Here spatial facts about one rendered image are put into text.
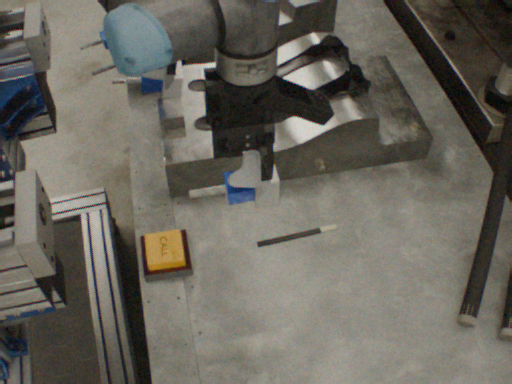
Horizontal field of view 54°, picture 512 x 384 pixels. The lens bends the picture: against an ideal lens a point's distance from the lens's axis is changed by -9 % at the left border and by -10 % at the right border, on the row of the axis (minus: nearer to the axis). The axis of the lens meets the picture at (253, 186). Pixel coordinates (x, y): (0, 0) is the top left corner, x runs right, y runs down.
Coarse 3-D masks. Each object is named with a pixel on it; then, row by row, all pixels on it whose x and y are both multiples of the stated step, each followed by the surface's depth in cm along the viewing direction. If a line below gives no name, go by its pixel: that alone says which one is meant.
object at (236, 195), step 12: (276, 180) 79; (192, 192) 80; (204, 192) 80; (216, 192) 81; (228, 192) 79; (240, 192) 79; (252, 192) 80; (276, 192) 81; (264, 204) 82; (276, 204) 83
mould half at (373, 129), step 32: (320, 32) 106; (320, 64) 100; (384, 64) 112; (192, 96) 100; (352, 96) 94; (384, 96) 105; (192, 128) 95; (288, 128) 95; (320, 128) 92; (352, 128) 92; (384, 128) 99; (192, 160) 90; (224, 160) 92; (288, 160) 95; (352, 160) 99; (384, 160) 101
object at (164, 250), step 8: (168, 232) 88; (176, 232) 88; (152, 240) 87; (160, 240) 87; (168, 240) 87; (176, 240) 87; (152, 248) 86; (160, 248) 86; (168, 248) 86; (176, 248) 86; (152, 256) 85; (160, 256) 85; (168, 256) 85; (176, 256) 85; (152, 264) 84; (160, 264) 84; (168, 264) 85; (176, 264) 85; (184, 264) 86
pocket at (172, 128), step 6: (168, 120) 97; (174, 120) 97; (180, 120) 98; (162, 126) 97; (168, 126) 98; (174, 126) 98; (180, 126) 99; (162, 132) 97; (168, 132) 98; (174, 132) 98; (180, 132) 98; (162, 138) 96; (168, 138) 97; (174, 138) 97
